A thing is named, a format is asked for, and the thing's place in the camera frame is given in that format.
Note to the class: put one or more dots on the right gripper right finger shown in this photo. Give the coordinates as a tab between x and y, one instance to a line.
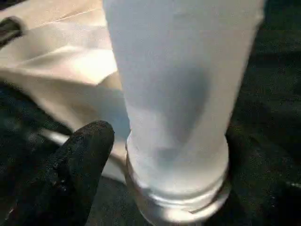
263	188

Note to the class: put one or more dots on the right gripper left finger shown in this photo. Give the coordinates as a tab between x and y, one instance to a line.
70	174

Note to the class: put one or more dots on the black plastic mat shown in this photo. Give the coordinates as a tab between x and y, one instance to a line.
270	82

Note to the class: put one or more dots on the white plastic table leg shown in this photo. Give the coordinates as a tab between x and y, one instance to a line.
178	94

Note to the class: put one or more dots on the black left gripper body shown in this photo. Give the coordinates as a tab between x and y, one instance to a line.
9	30

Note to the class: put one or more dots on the white plastic table top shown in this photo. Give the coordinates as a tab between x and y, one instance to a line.
58	70

